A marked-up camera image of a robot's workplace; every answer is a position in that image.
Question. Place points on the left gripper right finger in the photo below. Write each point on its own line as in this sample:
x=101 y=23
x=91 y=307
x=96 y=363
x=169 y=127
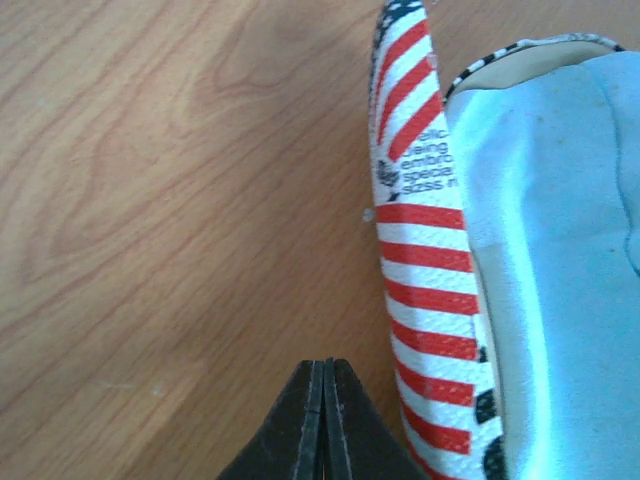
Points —
x=358 y=445

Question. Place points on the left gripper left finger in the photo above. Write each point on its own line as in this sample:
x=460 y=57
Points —
x=289 y=443

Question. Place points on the flag print glasses case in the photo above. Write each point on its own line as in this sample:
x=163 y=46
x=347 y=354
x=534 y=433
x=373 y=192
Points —
x=439 y=321

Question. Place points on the light blue cleaning cloth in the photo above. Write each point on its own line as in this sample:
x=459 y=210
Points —
x=549 y=171

